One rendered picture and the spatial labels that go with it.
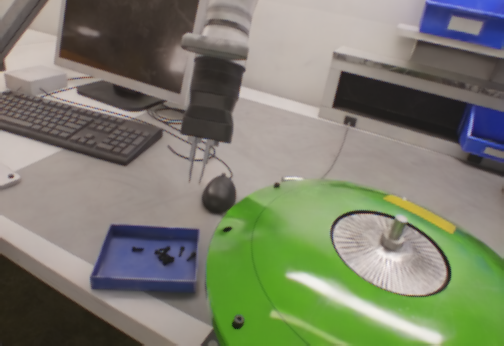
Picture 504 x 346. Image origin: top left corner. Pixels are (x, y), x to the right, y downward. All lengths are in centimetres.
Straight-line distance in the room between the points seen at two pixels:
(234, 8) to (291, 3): 70
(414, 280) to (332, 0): 98
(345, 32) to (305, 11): 15
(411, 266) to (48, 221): 49
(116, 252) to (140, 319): 11
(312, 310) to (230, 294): 6
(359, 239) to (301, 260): 6
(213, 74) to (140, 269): 28
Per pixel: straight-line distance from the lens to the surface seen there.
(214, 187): 60
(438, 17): 95
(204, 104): 50
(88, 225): 58
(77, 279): 51
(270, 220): 33
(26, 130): 86
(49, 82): 111
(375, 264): 31
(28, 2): 52
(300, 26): 121
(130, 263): 51
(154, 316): 46
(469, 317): 31
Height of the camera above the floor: 128
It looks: 26 degrees down
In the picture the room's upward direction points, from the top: 9 degrees clockwise
